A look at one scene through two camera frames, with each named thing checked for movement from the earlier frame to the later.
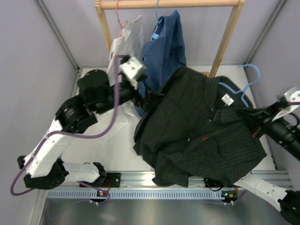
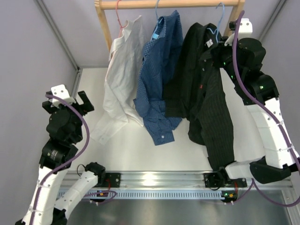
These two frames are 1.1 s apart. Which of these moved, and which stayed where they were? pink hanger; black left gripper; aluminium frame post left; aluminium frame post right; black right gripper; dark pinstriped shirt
Moved: black right gripper; black left gripper; dark pinstriped shirt
Stayed: pink hanger; aluminium frame post right; aluminium frame post left
